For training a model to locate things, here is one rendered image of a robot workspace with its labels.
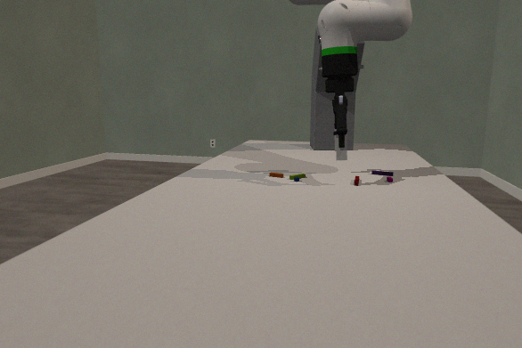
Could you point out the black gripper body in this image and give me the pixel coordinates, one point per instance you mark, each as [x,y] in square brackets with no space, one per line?
[339,85]

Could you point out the lime green rod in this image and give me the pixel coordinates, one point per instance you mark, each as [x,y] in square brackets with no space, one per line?
[297,175]

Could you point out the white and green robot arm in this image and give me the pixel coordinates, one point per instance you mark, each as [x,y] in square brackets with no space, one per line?
[344,23]

